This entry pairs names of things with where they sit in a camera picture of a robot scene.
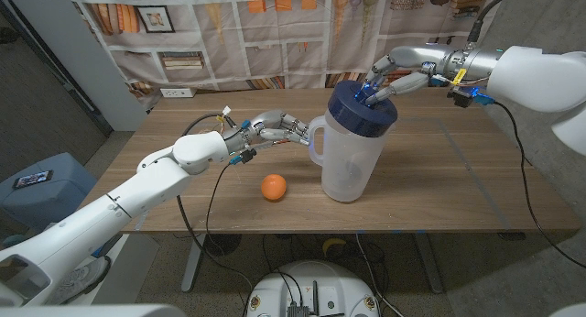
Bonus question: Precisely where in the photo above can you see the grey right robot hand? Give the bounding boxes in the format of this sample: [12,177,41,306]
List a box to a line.
[354,43,505,107]

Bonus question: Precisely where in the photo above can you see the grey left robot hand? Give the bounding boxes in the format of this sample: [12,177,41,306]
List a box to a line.
[222,108,311,155]

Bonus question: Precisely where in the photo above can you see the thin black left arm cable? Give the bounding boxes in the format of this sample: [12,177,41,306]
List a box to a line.
[205,163,233,254]

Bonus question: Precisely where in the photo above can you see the white power outlet strip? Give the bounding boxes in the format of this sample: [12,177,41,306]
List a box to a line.
[159,87,198,99]

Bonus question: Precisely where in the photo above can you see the grey sneaker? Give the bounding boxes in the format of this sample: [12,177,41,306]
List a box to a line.
[45,256,112,305]

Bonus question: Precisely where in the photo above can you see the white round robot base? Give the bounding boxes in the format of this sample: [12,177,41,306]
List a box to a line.
[245,260,380,317]

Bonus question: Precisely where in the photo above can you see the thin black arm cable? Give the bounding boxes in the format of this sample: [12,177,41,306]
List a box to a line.
[205,163,233,254]
[493,100,586,268]

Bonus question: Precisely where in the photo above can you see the translucent plastic pitcher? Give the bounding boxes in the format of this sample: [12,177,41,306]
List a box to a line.
[308,109,390,203]

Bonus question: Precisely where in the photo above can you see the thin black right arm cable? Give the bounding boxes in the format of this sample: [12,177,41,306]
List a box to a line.
[493,100,586,268]

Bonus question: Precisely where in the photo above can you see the blue stool with phone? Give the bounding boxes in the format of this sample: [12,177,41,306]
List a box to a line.
[0,151,98,231]

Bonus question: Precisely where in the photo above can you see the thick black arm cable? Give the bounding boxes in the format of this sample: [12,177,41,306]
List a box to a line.
[176,113,253,304]
[466,0,537,46]

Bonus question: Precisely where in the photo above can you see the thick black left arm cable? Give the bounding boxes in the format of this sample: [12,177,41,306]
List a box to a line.
[176,113,253,304]

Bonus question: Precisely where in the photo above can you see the white table leg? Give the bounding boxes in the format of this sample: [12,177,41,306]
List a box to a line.
[181,233,207,294]
[414,233,444,294]

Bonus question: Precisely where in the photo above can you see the dark blue pitcher lid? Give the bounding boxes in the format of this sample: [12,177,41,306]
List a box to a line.
[327,80,398,138]

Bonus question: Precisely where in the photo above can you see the black floor cable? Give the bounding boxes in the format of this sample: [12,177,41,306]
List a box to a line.
[260,234,306,309]
[354,233,405,317]

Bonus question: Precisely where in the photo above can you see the yellow banana-shaped object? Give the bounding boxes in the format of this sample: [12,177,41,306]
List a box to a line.
[321,237,348,257]

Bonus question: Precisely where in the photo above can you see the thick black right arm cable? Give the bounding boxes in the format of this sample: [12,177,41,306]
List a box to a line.
[466,0,537,46]

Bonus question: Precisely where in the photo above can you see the black smartphone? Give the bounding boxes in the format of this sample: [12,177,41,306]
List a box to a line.
[12,169,54,190]

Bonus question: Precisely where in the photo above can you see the orange fruit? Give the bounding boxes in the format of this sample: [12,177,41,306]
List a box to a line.
[260,173,288,202]

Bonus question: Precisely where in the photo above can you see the printed bookshelf backdrop cloth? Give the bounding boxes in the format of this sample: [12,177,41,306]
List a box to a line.
[63,0,509,112]

